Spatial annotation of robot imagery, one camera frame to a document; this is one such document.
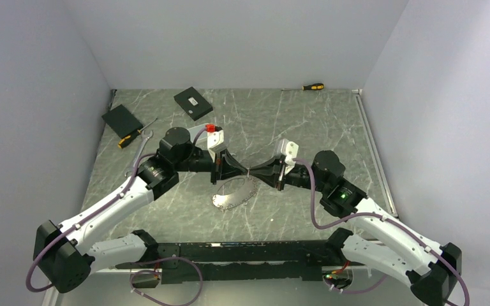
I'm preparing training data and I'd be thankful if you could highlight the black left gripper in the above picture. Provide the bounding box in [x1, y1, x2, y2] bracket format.
[175, 148, 248, 185]

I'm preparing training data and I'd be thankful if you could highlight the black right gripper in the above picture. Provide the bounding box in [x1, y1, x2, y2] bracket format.
[249, 156, 329, 193]

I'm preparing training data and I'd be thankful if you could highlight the metal oval key organizer plate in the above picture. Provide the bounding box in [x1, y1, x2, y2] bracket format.
[212, 176, 258, 212]

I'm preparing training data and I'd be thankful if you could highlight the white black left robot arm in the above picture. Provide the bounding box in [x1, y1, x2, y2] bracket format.
[26, 124, 247, 293]

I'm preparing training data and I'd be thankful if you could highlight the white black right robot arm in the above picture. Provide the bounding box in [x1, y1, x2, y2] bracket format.
[247, 150, 470, 305]

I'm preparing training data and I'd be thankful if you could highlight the translucent white plastic box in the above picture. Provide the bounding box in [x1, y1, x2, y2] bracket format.
[187, 123, 207, 138]

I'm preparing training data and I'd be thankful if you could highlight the black box with white label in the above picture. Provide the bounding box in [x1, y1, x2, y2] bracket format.
[174, 87, 213, 121]

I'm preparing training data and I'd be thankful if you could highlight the large silver combination wrench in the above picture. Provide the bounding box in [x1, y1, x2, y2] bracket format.
[123, 130, 153, 177]

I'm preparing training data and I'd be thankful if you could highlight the yellow black screwdriver at back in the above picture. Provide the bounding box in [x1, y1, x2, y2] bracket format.
[282, 83, 325, 91]

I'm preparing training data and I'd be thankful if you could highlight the yellow black screwdriver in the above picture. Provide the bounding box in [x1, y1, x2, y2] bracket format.
[282, 83, 325, 91]
[118, 117, 158, 149]

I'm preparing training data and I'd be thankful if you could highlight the yellow black screwdriver at left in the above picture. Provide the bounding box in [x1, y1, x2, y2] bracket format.
[118, 117, 158, 149]

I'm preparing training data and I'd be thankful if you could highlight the flat black box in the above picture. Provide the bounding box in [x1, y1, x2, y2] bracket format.
[101, 105, 144, 139]

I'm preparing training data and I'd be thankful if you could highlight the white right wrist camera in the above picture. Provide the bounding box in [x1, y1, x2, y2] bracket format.
[274, 138, 299, 166]

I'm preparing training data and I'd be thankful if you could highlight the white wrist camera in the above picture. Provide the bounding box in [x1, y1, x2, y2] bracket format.
[205, 124, 228, 162]
[274, 138, 299, 166]

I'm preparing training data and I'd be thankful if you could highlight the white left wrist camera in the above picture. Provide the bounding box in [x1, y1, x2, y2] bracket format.
[205, 124, 228, 162]

